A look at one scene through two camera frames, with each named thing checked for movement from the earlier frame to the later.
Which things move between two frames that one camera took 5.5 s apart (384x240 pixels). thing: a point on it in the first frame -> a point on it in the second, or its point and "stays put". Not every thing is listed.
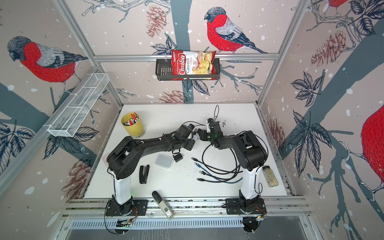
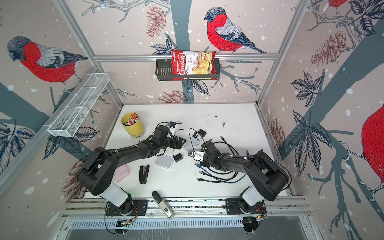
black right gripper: (203, 135) -> (204, 163)
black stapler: (143, 173) stays put
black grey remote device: (165, 209) stays put
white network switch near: (164, 161) stays put
